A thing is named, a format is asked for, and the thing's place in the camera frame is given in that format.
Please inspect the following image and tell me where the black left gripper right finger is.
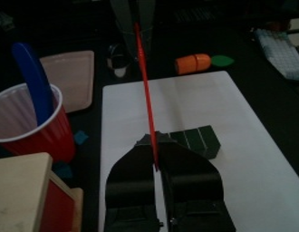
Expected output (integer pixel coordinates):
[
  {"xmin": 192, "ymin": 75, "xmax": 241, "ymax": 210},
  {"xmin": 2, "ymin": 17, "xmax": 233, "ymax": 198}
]
[{"xmin": 155, "ymin": 130, "xmax": 239, "ymax": 232}]

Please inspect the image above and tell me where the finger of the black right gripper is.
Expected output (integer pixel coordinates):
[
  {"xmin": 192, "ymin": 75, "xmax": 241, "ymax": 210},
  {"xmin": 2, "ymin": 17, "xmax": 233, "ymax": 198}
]
[
  {"xmin": 137, "ymin": 0, "xmax": 157, "ymax": 51},
  {"xmin": 109, "ymin": 0, "xmax": 137, "ymax": 60}
]

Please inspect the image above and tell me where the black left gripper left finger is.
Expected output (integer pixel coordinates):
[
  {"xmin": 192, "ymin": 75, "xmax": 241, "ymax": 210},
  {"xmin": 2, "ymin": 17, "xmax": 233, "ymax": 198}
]
[{"xmin": 103, "ymin": 133, "xmax": 161, "ymax": 232}]

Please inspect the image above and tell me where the dark green toy sushi roll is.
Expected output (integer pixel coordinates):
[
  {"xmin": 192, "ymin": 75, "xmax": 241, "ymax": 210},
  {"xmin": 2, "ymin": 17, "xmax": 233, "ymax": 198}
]
[{"xmin": 169, "ymin": 124, "xmax": 223, "ymax": 160}]

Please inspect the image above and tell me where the teal tape piece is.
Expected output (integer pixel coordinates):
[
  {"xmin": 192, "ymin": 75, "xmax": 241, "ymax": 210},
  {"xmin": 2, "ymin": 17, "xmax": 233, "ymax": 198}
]
[
  {"xmin": 72, "ymin": 130, "xmax": 91, "ymax": 146},
  {"xmin": 53, "ymin": 161, "xmax": 75, "ymax": 180}
]

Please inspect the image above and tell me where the orange toy carrot green top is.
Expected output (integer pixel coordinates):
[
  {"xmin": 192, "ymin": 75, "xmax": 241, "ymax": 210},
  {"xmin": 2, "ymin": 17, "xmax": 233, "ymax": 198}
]
[{"xmin": 173, "ymin": 53, "xmax": 236, "ymax": 76}]

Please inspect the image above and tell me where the pink plastic tray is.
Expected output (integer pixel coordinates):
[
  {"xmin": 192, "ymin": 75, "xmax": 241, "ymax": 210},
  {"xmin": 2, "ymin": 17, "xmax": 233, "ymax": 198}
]
[{"xmin": 39, "ymin": 49, "xmax": 96, "ymax": 114}]

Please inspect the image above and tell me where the red plastic cup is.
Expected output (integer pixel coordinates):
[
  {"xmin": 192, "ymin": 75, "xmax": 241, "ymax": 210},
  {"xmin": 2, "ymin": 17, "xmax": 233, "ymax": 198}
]
[{"xmin": 0, "ymin": 82, "xmax": 77, "ymax": 164}]

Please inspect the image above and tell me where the wooden box with red front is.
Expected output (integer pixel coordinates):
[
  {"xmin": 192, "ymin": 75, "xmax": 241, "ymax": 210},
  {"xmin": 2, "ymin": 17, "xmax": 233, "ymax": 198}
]
[{"xmin": 0, "ymin": 151, "xmax": 84, "ymax": 232}]

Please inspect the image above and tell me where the white cutting board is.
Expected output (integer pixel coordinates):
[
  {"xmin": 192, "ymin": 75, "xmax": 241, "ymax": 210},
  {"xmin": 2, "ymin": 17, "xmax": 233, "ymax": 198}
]
[{"xmin": 97, "ymin": 70, "xmax": 299, "ymax": 232}]

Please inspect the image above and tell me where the white grid-pattern board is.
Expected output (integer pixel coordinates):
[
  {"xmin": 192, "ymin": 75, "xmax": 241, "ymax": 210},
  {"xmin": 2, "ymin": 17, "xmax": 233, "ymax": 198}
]
[{"xmin": 253, "ymin": 27, "xmax": 299, "ymax": 82}]

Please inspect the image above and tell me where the small metal bucket with handle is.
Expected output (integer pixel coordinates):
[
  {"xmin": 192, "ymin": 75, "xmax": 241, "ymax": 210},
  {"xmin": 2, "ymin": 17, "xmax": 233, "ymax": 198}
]
[{"xmin": 105, "ymin": 43, "xmax": 133, "ymax": 79}]

